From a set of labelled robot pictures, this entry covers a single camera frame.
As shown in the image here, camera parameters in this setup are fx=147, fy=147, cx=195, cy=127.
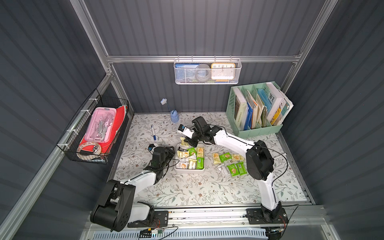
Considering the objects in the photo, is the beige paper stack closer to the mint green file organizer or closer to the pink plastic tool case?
the mint green file organizer

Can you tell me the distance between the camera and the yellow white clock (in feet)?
2.92

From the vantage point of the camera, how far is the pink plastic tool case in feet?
2.30
